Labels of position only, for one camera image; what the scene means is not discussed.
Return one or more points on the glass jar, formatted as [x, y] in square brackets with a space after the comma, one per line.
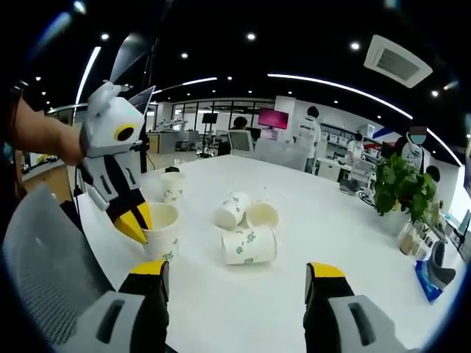
[410, 239]

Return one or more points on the white storage shelving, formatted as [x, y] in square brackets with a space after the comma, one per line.
[342, 139]

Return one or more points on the white printed paper cup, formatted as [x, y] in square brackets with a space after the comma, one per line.
[173, 191]
[162, 239]

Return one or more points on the curved ceiling light strip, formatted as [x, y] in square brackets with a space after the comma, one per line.
[349, 88]
[88, 73]

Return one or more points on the white table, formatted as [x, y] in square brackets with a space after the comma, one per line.
[239, 312]

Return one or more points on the open laptop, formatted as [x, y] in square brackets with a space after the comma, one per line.
[141, 99]

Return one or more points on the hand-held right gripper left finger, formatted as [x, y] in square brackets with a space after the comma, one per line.
[147, 312]

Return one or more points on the grey rounded object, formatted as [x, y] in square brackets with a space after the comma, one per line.
[349, 187]

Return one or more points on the black monitor on stand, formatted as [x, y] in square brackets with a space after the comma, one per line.
[209, 118]

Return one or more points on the small black object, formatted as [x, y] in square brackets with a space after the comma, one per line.
[172, 169]

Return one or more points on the wooden counter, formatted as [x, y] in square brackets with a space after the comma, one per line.
[48, 180]

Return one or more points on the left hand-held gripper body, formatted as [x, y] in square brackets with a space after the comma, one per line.
[106, 125]

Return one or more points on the cluster of paper cups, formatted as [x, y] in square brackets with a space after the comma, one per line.
[250, 246]

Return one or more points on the grey curved holder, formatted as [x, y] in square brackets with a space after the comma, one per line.
[441, 268]

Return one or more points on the grey mesh office chair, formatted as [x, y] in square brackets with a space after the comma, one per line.
[48, 264]

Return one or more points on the green potted plant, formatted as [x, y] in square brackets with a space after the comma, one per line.
[401, 187]

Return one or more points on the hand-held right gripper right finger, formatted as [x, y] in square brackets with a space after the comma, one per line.
[324, 316]

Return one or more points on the white office chair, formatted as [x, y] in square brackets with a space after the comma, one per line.
[241, 141]

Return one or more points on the ceiling air vent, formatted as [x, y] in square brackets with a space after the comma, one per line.
[399, 60]

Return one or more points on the pink monitor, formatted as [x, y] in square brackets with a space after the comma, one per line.
[273, 118]

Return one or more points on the blue wipes packet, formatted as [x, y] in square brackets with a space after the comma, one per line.
[427, 281]

